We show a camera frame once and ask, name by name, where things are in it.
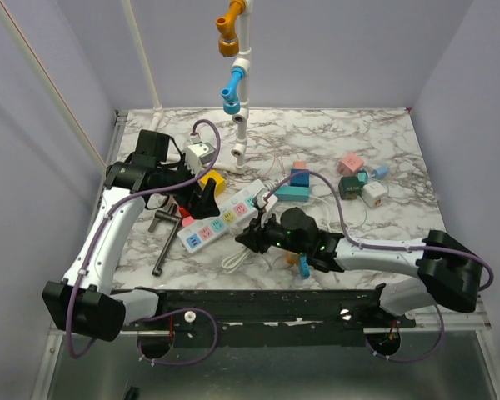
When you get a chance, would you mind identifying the teal USB power strip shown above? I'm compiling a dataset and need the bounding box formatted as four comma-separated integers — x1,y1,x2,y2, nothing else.
274,185,310,203

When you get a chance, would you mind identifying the dark green tiger cube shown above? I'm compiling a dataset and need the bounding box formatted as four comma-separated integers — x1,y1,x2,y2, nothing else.
337,176,363,200

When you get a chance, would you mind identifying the yellow cube socket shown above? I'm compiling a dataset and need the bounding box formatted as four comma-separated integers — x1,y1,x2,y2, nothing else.
199,171,227,197

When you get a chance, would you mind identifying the orange power strip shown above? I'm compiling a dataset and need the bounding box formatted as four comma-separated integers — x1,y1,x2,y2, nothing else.
286,252,300,265

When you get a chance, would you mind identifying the orange valve fitting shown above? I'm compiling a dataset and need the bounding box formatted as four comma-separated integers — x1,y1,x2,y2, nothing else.
216,0,246,58

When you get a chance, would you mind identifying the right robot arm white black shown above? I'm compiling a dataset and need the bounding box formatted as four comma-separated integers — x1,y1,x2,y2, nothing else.
235,207,484,327

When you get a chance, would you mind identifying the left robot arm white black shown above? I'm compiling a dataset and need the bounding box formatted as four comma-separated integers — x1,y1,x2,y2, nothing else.
42,130,220,342

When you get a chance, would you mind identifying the pink cube socket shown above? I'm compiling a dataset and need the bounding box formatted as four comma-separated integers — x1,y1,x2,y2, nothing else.
337,152,364,176

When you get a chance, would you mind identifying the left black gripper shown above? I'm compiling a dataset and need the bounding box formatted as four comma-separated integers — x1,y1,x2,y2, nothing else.
157,153,221,218

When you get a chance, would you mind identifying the salmon plug on blue cube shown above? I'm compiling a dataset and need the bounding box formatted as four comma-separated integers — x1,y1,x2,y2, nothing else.
292,160,308,170

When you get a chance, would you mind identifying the red cube socket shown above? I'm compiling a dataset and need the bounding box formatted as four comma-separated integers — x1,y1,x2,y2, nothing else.
177,205,191,218

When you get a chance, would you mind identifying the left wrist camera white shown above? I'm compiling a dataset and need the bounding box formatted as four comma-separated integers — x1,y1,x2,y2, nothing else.
183,142,216,175

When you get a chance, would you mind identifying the blue valve fitting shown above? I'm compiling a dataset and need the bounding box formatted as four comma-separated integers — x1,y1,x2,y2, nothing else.
221,67,246,115

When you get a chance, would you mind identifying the white long power strip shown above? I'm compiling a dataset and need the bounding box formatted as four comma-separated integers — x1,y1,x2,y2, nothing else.
177,179,272,254

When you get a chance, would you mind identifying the small light blue plug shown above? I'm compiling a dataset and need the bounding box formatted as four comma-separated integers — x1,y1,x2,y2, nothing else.
371,166,390,181

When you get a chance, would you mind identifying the pink plug adapter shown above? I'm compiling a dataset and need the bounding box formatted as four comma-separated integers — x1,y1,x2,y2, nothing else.
182,216,194,228

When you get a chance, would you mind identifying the black mounting rail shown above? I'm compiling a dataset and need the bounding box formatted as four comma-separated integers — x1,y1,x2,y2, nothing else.
121,287,415,348

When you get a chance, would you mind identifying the light blue plug adapter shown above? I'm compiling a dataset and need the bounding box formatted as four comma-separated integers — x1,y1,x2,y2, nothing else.
298,255,311,280

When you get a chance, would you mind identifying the dark blue cube socket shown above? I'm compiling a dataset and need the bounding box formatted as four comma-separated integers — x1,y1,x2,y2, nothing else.
289,168,310,188

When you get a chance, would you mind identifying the teal cube plug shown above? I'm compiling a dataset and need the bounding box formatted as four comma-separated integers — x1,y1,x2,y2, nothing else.
357,170,368,185

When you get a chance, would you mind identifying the dark metal T-handle tool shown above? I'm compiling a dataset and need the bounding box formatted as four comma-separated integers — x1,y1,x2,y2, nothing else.
148,204,182,278

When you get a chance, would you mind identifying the white tiger cube socket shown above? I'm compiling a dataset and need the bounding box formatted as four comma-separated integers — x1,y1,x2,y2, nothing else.
361,181,388,208

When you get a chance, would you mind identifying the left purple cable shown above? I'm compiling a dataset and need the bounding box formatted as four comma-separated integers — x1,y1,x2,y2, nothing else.
64,119,223,368

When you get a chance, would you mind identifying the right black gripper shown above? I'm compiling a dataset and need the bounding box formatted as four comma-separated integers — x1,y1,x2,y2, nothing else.
236,209,308,256

